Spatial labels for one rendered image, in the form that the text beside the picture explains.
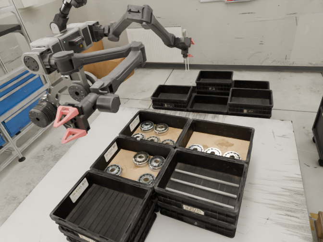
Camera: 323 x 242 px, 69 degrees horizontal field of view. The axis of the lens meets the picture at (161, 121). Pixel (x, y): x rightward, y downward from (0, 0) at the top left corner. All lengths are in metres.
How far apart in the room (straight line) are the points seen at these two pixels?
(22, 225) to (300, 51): 4.05
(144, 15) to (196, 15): 2.82
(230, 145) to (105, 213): 0.83
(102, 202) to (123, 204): 0.12
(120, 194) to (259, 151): 0.94
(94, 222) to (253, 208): 0.82
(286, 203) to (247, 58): 3.15
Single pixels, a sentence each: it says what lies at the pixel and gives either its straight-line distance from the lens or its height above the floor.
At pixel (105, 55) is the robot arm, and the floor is 1.46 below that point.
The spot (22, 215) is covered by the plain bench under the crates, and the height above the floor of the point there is 0.70.
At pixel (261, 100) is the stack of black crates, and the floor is 0.49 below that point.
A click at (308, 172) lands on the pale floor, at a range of 2.67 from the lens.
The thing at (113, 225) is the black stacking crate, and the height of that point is 0.83.
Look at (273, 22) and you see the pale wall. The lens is 4.14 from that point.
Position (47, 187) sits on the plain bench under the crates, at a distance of 1.75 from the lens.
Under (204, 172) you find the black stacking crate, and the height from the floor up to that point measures 0.83.
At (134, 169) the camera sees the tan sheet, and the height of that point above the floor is 0.83.
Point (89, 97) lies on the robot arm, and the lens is 0.85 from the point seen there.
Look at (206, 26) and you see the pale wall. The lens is 4.19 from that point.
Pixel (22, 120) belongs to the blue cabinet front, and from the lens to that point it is 3.27.
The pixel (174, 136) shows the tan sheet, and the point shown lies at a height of 0.83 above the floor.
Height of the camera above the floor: 1.86
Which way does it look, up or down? 36 degrees down
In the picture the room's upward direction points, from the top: 8 degrees counter-clockwise
